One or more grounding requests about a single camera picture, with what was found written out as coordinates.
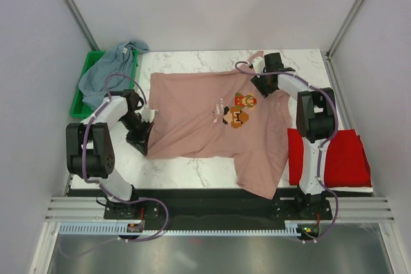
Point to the aluminium corner post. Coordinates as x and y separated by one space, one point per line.
81 23
349 19

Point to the folded red t shirt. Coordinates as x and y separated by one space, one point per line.
346 162

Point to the folded white t shirt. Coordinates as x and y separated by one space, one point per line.
366 190

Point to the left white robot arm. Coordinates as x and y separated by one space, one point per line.
90 153

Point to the right white cable duct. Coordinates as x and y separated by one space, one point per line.
284 229

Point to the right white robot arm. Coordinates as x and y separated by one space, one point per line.
316 123

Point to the pink t shirt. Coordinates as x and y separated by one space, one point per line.
221 114

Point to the grey-blue t shirt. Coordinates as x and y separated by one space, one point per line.
112 71

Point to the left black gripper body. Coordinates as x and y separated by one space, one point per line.
138 129

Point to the green plastic bin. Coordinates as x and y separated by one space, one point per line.
80 110

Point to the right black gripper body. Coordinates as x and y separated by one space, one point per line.
261 83

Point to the right aluminium corner post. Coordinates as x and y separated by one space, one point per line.
349 19

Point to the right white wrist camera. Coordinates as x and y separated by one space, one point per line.
257 64

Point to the left aluminium corner post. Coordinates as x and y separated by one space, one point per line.
81 23

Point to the left white cable duct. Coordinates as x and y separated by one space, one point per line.
101 228

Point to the white cable duct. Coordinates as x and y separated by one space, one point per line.
101 228
284 229

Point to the aluminium rail frame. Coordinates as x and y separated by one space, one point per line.
349 209

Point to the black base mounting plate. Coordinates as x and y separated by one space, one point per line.
215 208

